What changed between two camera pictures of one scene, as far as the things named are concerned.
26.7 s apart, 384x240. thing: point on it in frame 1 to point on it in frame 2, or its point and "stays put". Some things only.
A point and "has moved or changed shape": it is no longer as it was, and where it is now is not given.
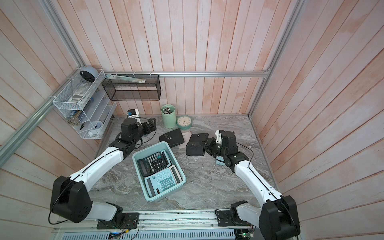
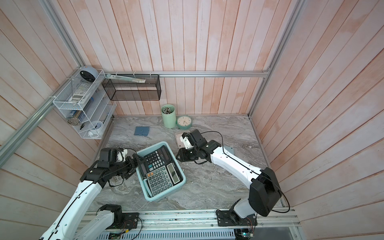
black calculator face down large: [174, 138] to [159, 174]
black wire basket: [121, 90] stays put
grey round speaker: [89, 74] stays put
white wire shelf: [87, 105] stays put
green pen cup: [169, 116] stays put
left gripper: [152, 125] to [132, 166]
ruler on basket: [126, 78] stays put
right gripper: [209, 146] to [183, 156]
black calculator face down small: [195, 146] has moved or changed shape
